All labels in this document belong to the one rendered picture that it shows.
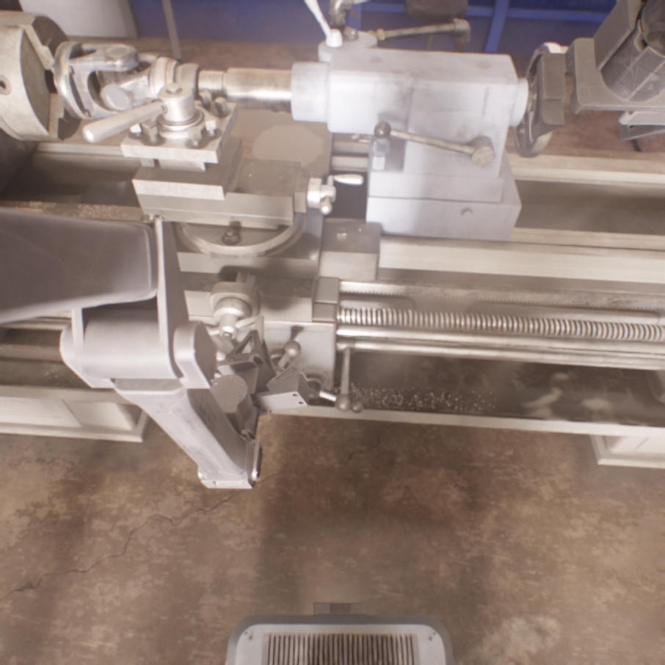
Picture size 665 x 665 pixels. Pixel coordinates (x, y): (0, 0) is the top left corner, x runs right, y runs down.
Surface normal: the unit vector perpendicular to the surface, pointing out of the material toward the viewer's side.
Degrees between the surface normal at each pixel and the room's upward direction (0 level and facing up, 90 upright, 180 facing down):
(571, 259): 36
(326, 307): 0
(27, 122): 105
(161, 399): 98
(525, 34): 90
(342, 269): 90
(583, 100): 30
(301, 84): 51
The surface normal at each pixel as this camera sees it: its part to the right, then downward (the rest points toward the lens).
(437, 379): 0.02, -0.62
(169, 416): -0.03, 0.86
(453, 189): -0.04, 0.39
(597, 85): 0.01, -0.14
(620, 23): -1.00, -0.01
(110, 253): 0.99, -0.04
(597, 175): -0.04, 0.17
